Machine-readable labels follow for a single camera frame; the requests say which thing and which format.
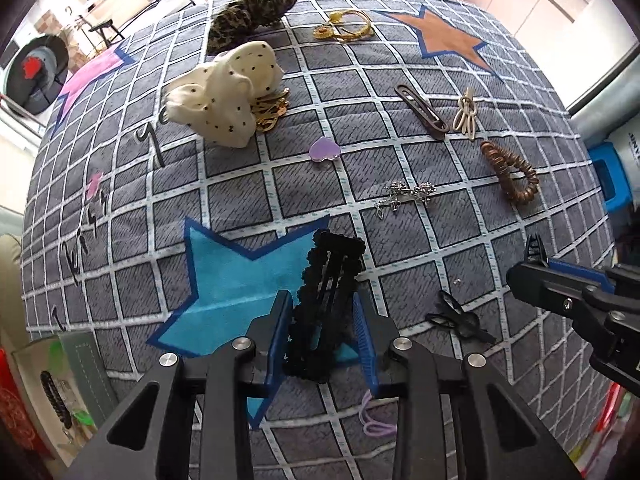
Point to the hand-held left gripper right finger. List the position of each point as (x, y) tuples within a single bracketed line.
[(362, 340)]

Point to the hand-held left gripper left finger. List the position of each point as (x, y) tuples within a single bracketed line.
[(280, 335)]

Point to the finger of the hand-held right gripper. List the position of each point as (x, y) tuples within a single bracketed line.
[(580, 272), (545, 290)]

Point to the small black claw clip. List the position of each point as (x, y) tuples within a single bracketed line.
[(535, 255)]

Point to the black rectangular hair clip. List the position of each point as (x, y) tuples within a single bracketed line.
[(325, 280)]

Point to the beige storage box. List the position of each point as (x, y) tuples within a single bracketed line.
[(90, 370)]

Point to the black bow hair clip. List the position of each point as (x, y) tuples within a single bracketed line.
[(467, 325)]

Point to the blue plastic stool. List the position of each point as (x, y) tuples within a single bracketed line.
[(607, 180)]

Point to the white shopping bag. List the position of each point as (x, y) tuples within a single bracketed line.
[(631, 145)]

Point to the silver rhinestone hair clip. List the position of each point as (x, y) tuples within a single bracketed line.
[(400, 191)]

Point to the grey checked star blanket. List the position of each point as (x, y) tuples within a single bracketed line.
[(450, 160)]

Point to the purple heart hair clip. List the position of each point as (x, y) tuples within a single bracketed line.
[(324, 150)]

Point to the beige bow hair clip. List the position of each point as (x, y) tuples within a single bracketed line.
[(467, 105)]

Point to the gold hair clip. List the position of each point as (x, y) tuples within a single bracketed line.
[(270, 112)]

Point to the white polka dot scrunchie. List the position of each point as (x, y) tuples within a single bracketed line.
[(225, 95)]

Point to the long brown hair clip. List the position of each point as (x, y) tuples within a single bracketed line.
[(400, 91)]

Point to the red patterned bag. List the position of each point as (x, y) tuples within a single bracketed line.
[(20, 410)]

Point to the leopard print scrunchie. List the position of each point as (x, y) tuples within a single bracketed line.
[(250, 10)]

